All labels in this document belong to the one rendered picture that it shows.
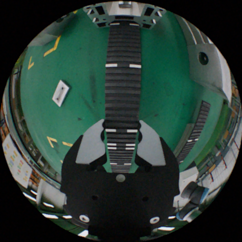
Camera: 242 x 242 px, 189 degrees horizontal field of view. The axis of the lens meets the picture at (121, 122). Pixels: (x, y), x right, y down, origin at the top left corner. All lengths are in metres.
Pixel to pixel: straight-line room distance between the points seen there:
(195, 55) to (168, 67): 0.08
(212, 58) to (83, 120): 0.28
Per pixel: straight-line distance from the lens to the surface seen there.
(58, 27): 0.25
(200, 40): 0.21
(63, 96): 0.18
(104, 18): 0.16
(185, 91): 0.20
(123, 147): 0.16
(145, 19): 0.16
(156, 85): 0.15
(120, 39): 0.15
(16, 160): 3.02
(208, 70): 0.17
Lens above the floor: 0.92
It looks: 60 degrees down
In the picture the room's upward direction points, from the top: 179 degrees counter-clockwise
